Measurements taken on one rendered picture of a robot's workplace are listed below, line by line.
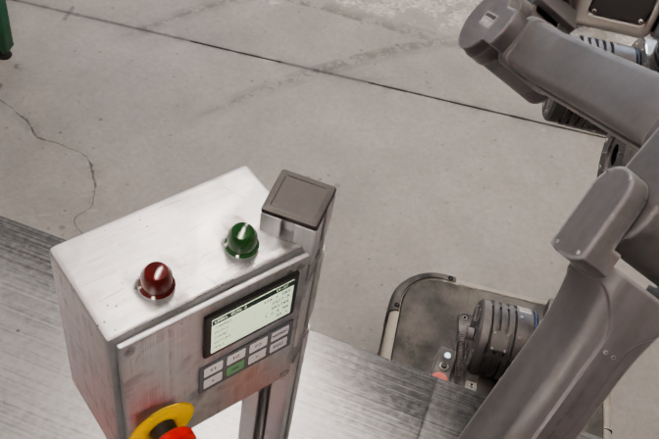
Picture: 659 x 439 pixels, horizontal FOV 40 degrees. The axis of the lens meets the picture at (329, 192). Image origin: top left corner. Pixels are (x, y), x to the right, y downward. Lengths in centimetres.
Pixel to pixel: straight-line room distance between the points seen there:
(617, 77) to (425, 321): 149
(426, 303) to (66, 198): 107
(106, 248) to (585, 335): 34
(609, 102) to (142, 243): 37
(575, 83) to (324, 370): 72
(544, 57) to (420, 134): 208
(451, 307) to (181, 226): 157
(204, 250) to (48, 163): 210
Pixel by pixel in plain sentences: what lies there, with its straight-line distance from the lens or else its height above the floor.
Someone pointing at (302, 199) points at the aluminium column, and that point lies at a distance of 68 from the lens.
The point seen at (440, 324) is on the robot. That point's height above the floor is 24.
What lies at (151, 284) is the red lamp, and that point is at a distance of 64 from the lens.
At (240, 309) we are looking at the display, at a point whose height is 145.
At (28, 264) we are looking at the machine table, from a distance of 149.
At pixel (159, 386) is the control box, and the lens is 71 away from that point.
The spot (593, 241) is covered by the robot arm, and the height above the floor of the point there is 159.
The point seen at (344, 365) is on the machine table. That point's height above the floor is 83.
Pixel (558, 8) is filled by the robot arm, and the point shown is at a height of 147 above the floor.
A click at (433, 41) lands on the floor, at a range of 328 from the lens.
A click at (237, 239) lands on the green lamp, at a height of 150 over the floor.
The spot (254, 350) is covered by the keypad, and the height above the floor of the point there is 137.
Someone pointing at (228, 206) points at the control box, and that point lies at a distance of 70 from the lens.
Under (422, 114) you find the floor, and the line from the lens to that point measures 299.
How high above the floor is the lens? 201
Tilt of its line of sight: 48 degrees down
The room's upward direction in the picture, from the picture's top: 10 degrees clockwise
